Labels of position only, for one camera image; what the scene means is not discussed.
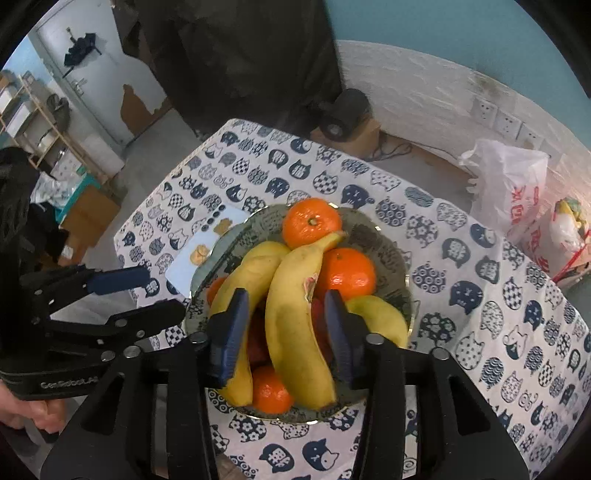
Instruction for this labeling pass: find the wooden shelf rack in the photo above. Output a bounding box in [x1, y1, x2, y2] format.
[0, 71, 109, 185]

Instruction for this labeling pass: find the cat-print tablecloth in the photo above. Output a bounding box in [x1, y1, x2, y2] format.
[113, 117, 591, 480]

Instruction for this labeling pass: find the brown cardboard box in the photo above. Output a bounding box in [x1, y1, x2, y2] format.
[310, 117, 382, 155]

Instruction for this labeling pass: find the crumpled white trash bag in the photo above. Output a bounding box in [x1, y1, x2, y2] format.
[551, 210, 589, 259]

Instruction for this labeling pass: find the white door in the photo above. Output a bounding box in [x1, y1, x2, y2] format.
[34, 0, 169, 148]

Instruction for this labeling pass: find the green-yellow pear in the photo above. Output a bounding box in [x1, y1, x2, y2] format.
[344, 294, 409, 349]

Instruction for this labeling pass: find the small orange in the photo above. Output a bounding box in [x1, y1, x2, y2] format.
[252, 364, 295, 415]
[206, 276, 228, 308]

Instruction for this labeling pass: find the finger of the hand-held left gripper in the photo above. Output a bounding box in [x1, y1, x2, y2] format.
[21, 265, 151, 319]
[48, 300, 185, 357]

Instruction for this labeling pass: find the large orange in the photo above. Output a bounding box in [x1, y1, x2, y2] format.
[281, 198, 343, 250]
[318, 248, 377, 303]

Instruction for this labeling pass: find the person's left hand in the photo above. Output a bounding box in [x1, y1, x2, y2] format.
[0, 383, 65, 435]

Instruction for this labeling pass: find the green glass bowl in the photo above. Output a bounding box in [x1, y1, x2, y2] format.
[185, 203, 414, 424]

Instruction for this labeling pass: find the white picture card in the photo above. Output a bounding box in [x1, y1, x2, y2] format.
[165, 205, 252, 298]

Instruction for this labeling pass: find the red apple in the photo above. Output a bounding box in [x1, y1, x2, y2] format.
[246, 314, 271, 367]
[310, 295, 334, 365]

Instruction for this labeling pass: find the white red-print plastic bag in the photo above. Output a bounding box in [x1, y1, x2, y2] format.
[459, 138, 550, 243]

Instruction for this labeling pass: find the black folded umbrella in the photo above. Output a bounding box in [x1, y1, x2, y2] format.
[64, 32, 100, 66]

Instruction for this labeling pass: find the large floor cardboard box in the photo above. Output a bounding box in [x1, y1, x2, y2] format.
[60, 187, 123, 261]

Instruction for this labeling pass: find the black cylindrical device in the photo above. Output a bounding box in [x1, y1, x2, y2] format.
[321, 89, 371, 141]

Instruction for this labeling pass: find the yellow peel trash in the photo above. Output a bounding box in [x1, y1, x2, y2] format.
[556, 196, 589, 217]

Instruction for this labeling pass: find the long curved banana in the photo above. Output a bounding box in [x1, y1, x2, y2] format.
[208, 241, 293, 408]

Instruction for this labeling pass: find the teal box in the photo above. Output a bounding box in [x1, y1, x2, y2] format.
[55, 173, 100, 220]

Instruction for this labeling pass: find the short banana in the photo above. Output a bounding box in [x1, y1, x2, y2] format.
[264, 231, 348, 410]

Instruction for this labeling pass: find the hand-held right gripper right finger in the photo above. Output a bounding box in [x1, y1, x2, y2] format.
[323, 288, 529, 480]

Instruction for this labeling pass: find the black cable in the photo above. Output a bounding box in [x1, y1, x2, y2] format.
[369, 140, 472, 178]

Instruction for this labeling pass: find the dark hanging cloth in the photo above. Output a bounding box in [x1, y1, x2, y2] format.
[122, 0, 343, 139]

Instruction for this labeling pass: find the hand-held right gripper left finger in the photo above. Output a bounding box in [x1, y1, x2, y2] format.
[41, 287, 252, 480]

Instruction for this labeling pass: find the red and white carton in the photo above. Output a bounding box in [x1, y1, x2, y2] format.
[522, 196, 591, 289]

